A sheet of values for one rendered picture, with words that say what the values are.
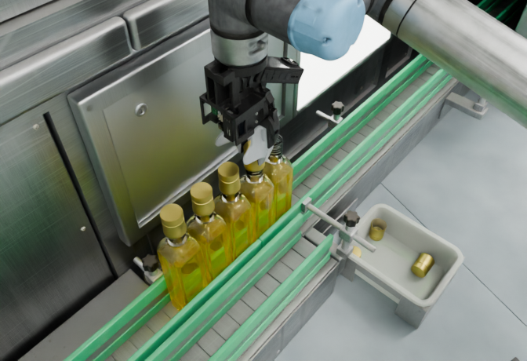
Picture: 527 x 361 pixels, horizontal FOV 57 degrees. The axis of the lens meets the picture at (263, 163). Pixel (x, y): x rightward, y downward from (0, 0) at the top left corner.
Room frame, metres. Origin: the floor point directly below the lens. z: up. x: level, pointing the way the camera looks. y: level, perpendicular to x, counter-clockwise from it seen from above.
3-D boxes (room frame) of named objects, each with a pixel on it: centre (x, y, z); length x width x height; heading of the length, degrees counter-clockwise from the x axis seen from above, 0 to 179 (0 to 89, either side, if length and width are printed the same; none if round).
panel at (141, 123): (0.84, -0.04, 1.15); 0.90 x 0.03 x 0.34; 138
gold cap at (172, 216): (0.44, 0.14, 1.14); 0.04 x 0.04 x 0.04
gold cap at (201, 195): (0.48, 0.10, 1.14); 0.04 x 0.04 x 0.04
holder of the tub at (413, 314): (0.60, -0.28, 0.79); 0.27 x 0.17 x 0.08; 48
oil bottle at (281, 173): (0.61, -0.02, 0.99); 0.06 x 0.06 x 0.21; 48
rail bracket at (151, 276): (0.47, 0.21, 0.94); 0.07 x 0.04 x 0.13; 48
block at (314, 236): (0.57, -0.13, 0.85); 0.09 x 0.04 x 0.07; 48
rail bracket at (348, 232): (0.56, -0.15, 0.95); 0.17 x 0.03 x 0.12; 48
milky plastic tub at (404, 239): (0.58, -0.30, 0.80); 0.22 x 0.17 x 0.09; 48
